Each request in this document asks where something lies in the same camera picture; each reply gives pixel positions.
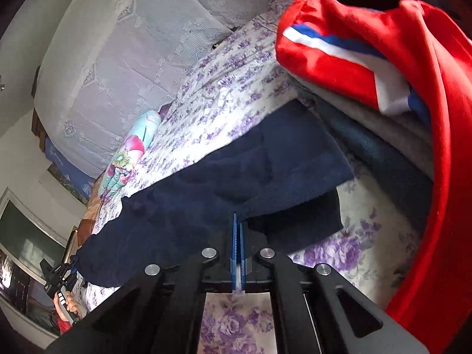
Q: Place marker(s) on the person's left hand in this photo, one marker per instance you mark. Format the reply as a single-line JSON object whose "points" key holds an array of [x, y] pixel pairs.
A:
{"points": [[72, 308]]}

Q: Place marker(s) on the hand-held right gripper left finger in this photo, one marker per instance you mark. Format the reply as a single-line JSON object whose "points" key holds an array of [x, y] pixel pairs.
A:
{"points": [[233, 250]]}

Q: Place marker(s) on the colourful floral pillow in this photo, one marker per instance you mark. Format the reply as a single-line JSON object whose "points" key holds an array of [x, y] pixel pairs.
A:
{"points": [[125, 155]]}

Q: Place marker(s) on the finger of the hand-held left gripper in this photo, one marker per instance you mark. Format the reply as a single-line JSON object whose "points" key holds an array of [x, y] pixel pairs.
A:
{"points": [[73, 260]]}

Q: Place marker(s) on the white framed window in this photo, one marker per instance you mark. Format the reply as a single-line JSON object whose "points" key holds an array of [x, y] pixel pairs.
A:
{"points": [[25, 228]]}

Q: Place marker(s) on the grey folded garment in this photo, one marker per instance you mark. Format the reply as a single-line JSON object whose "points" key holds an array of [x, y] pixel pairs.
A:
{"points": [[354, 107]]}

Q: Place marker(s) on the purple cloth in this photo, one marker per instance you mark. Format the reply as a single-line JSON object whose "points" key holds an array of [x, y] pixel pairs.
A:
{"points": [[165, 110]]}

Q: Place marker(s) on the orange cloth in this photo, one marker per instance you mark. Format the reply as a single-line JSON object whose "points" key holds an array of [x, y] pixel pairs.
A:
{"points": [[90, 210]]}

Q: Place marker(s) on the red garment with striped band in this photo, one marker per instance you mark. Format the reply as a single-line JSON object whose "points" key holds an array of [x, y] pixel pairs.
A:
{"points": [[453, 118]]}

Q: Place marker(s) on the blue patterned cloth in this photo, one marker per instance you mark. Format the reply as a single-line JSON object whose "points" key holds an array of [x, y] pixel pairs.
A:
{"points": [[66, 162]]}

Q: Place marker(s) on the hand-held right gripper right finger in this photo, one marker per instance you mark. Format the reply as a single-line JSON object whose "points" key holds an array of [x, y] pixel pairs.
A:
{"points": [[243, 243]]}

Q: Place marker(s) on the navy pants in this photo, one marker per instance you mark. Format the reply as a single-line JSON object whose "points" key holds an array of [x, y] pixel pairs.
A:
{"points": [[221, 177]]}

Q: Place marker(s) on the purple floral bedsheet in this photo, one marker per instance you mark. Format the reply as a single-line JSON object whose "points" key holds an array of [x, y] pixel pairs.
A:
{"points": [[228, 92]]}

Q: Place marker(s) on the dark teal folded garment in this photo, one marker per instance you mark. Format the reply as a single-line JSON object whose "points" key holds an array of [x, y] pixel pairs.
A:
{"points": [[387, 162]]}

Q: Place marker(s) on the small dark object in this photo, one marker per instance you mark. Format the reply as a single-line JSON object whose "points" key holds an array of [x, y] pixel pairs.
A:
{"points": [[216, 46]]}

